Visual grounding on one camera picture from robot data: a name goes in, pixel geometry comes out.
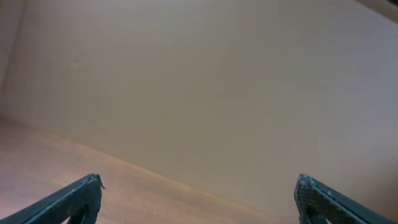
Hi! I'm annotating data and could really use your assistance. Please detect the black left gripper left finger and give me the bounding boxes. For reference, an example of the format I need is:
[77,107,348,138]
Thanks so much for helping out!
[1,174,104,224]

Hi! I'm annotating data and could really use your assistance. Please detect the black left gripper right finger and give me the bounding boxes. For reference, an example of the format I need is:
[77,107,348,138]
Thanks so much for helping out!
[294,174,397,224]

